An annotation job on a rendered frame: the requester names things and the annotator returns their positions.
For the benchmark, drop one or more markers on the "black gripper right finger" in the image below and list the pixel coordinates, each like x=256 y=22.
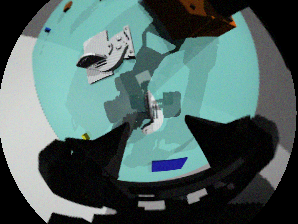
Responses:
x=214 y=137

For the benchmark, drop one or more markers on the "small yellow block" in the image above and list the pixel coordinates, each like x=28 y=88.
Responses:
x=85 y=136

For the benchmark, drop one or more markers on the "blue block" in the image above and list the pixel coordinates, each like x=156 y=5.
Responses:
x=48 y=30

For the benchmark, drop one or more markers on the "dark blue flat bar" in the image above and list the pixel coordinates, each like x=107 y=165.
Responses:
x=168 y=165

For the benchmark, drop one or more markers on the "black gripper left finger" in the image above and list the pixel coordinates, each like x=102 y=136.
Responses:
x=106 y=151

